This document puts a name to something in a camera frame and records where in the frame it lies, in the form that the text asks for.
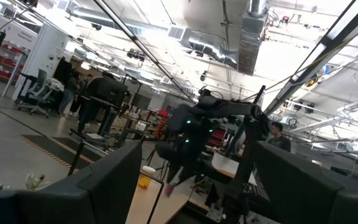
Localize black aluminium rig frame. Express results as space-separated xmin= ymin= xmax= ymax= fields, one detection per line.
xmin=93 ymin=0 xmax=358 ymax=116

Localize grey office chair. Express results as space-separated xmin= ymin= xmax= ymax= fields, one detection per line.
xmin=17 ymin=68 xmax=55 ymax=119

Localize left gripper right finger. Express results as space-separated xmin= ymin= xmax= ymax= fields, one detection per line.
xmin=254 ymin=141 xmax=358 ymax=224

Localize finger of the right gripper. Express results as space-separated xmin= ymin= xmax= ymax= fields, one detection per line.
xmin=178 ymin=170 xmax=195 ymax=186
xmin=166 ymin=170 xmax=178 ymax=189

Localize red storage bin rack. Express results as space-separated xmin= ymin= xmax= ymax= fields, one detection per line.
xmin=0 ymin=43 xmax=24 ymax=82

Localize black floor mat orange stripes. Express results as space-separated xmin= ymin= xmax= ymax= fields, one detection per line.
xmin=19 ymin=134 xmax=96 ymax=171

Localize person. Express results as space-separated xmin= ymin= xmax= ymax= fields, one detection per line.
xmin=73 ymin=73 xmax=94 ymax=114
xmin=57 ymin=70 xmax=80 ymax=118
xmin=78 ymin=71 xmax=117 ymax=134
xmin=267 ymin=121 xmax=291 ymax=153

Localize white pillar with signs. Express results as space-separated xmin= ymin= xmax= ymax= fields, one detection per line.
xmin=12 ymin=23 xmax=70 ymax=100

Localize red stacked bins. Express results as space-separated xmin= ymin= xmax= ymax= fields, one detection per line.
xmin=155 ymin=109 xmax=170 ymax=139

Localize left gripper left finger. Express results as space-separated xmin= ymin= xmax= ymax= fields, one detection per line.
xmin=0 ymin=140 xmax=142 ymax=224

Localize silver ceiling air duct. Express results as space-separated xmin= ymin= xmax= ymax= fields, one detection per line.
xmin=237 ymin=0 xmax=272 ymax=76

